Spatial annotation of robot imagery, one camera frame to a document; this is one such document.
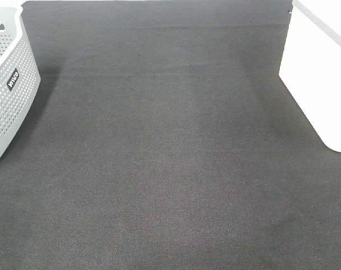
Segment black table mat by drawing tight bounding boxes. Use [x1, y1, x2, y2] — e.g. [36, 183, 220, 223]
[0, 1, 341, 269]

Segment white storage box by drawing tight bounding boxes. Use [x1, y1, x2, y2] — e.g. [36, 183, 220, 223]
[279, 1, 341, 152]

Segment grey perforated laundry basket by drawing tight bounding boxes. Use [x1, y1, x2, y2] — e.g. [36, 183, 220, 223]
[0, 4, 40, 158]

